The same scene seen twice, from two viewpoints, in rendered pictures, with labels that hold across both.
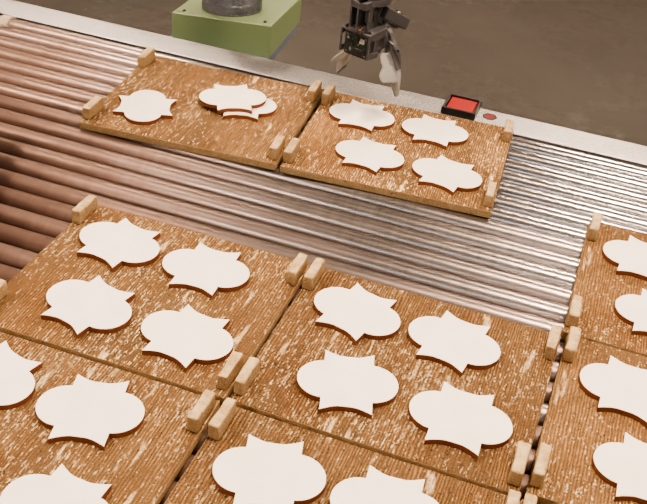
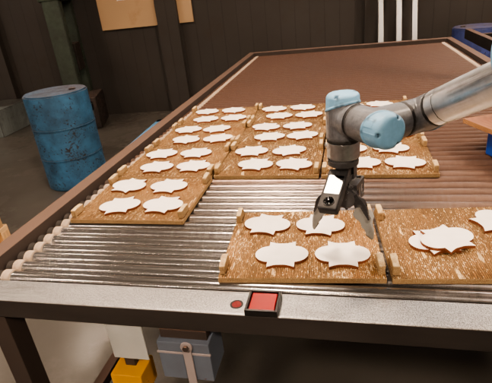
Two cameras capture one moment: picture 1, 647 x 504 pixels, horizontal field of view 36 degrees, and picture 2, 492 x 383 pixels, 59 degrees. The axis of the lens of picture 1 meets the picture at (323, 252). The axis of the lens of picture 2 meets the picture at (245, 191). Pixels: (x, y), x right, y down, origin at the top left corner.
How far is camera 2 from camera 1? 2.85 m
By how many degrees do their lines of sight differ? 120
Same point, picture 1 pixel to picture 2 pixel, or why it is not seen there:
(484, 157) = (242, 245)
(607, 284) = (186, 194)
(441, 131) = (276, 252)
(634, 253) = (166, 204)
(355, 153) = (329, 222)
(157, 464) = not seen: hidden behind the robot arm
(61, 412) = not seen: hidden behind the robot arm
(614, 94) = not seen: outside the picture
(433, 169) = (276, 223)
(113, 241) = (407, 160)
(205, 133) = (435, 217)
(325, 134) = (359, 235)
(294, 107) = (399, 252)
